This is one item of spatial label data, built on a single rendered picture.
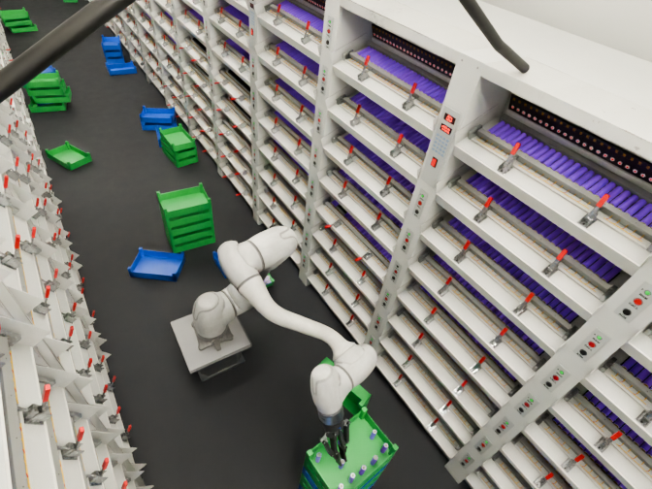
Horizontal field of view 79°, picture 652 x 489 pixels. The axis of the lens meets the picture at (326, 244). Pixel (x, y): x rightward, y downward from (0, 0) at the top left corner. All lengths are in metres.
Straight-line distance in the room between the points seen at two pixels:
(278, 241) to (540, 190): 0.89
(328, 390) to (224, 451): 0.94
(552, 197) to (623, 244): 0.20
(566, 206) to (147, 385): 2.06
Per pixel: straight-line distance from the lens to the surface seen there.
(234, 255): 1.47
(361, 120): 1.78
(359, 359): 1.45
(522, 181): 1.29
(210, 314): 1.98
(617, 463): 1.60
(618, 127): 1.13
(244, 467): 2.15
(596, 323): 1.32
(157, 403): 2.33
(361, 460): 1.77
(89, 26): 0.61
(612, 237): 1.23
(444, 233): 1.57
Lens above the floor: 2.06
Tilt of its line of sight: 44 degrees down
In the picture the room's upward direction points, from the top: 9 degrees clockwise
